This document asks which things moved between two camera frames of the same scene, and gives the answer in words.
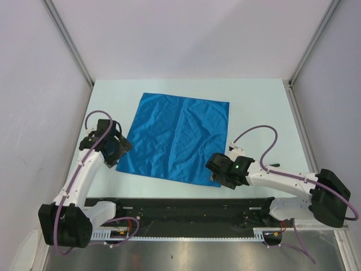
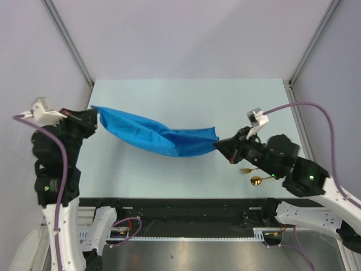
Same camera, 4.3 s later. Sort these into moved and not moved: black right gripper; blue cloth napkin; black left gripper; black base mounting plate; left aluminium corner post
Moved: blue cloth napkin; black right gripper; black left gripper
Not moved: left aluminium corner post; black base mounting plate
